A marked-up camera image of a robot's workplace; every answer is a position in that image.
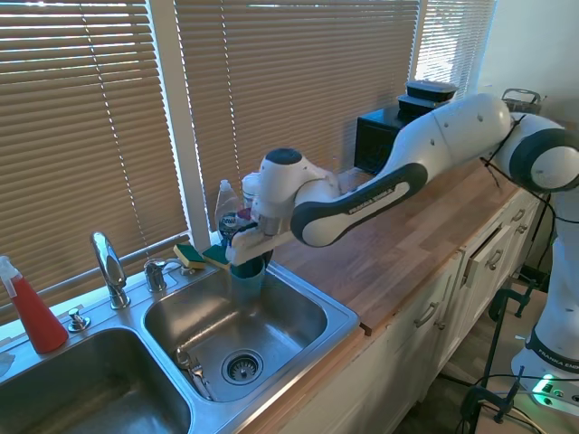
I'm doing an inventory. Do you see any chrome sink knob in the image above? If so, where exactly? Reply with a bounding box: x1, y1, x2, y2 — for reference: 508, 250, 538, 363
67, 307, 91, 334

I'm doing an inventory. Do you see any red spray bottle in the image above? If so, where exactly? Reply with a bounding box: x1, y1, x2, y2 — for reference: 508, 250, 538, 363
0, 255, 70, 355

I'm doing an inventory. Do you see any large black food container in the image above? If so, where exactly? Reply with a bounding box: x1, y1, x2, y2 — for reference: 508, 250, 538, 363
404, 80, 459, 104

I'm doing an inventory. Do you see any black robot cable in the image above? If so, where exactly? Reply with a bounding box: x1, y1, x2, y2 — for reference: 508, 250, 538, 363
479, 113, 566, 225

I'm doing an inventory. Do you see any teal blue mug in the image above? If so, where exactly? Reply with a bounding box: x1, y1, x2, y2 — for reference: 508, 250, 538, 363
230, 258, 268, 305

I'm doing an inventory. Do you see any chrome kitchen faucet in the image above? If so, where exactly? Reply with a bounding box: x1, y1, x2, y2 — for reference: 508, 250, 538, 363
90, 231, 132, 311

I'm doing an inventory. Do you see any medium tan window blind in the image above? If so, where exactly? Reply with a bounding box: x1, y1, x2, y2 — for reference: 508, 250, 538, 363
173, 0, 422, 219

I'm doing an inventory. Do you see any yellow green sponge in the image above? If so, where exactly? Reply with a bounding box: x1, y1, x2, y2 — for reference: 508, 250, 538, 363
174, 242, 207, 272
201, 242, 234, 272

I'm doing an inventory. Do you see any wide tan window blind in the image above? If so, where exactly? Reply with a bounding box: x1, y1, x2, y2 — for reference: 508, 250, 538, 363
0, 0, 192, 325

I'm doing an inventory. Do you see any stainless steel double sink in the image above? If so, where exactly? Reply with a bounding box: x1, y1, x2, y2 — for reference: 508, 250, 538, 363
0, 259, 362, 434

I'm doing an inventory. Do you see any black box appliance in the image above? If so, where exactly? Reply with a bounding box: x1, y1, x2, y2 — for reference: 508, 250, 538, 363
353, 108, 420, 176

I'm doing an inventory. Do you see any narrow white window blind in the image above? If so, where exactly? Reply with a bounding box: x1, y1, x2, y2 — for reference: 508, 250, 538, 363
413, 0, 498, 99

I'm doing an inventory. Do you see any white kitchen cabinet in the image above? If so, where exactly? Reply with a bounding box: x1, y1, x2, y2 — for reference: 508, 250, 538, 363
271, 187, 551, 434

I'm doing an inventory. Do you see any metal cutlery piece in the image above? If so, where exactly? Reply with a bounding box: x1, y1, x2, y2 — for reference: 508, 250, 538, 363
175, 346, 214, 402

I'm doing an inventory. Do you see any white cabinet drawer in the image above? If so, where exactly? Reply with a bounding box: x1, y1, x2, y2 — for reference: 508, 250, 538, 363
460, 222, 516, 291

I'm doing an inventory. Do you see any white window frame post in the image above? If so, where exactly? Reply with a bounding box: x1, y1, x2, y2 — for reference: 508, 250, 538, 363
148, 0, 214, 254

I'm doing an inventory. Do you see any small black food container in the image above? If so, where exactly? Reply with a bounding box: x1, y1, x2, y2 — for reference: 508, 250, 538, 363
396, 93, 439, 123

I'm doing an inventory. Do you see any glass jar with clasp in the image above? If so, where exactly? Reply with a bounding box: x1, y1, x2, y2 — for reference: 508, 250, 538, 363
500, 88, 546, 116

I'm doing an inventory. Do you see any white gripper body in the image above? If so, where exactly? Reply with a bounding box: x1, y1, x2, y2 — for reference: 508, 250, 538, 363
224, 225, 295, 266

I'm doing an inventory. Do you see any black clamp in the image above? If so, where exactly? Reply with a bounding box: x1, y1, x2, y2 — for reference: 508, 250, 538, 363
460, 364, 524, 427
489, 278, 538, 323

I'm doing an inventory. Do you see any white plastic bottle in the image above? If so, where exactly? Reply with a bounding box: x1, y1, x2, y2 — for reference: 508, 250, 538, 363
240, 173, 264, 214

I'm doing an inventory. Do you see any clear dish soap bottle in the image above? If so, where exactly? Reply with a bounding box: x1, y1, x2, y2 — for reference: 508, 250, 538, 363
213, 179, 249, 249

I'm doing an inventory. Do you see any metal drain strainer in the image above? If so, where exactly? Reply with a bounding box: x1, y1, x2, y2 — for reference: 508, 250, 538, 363
221, 348, 265, 386

